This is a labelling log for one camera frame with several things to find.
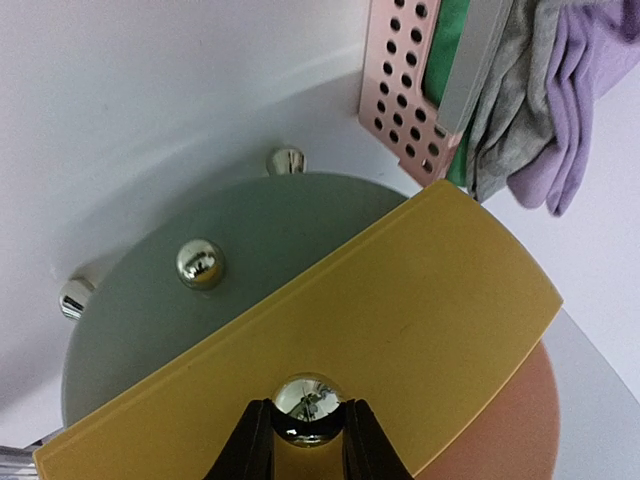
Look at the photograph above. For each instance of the green tie-dye garment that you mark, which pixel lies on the green tie-dye garment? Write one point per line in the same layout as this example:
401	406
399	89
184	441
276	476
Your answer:
449	27

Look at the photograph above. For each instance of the grey garment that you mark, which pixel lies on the grey garment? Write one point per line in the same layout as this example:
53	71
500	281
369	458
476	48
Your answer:
512	122

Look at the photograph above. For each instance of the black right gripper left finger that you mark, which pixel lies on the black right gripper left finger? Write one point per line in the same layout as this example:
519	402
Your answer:
249	452

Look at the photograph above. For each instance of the purple garment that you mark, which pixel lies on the purple garment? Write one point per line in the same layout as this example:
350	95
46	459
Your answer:
595	46

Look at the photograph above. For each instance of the white cylindrical container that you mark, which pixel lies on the white cylindrical container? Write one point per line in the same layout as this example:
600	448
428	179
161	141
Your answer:
311	290

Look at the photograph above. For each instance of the pink perforated plastic basket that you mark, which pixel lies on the pink perforated plastic basket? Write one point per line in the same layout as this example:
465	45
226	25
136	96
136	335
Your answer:
392	105

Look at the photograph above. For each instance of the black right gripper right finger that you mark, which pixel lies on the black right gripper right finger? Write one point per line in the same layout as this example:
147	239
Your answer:
367	453

